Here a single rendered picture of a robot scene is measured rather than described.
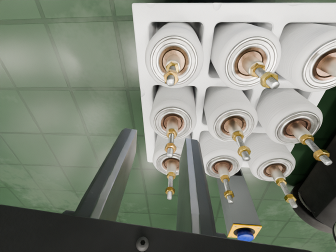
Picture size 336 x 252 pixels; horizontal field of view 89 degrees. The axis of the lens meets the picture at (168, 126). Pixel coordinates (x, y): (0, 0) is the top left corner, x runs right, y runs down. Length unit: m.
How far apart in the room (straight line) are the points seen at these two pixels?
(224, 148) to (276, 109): 0.13
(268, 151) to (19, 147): 0.99
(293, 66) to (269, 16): 0.10
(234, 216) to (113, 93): 0.52
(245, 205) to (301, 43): 0.40
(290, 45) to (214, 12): 0.14
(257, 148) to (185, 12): 0.33
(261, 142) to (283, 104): 0.12
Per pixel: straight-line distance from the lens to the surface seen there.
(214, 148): 0.41
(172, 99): 0.33
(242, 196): 0.57
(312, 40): 0.35
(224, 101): 0.35
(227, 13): 0.36
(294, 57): 0.35
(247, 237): 0.54
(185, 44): 0.28
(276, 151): 0.45
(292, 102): 0.39
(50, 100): 0.76
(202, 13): 0.35
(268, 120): 0.39
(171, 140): 0.29
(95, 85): 0.64
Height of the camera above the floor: 0.53
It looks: 55 degrees down
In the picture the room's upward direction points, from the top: 173 degrees counter-clockwise
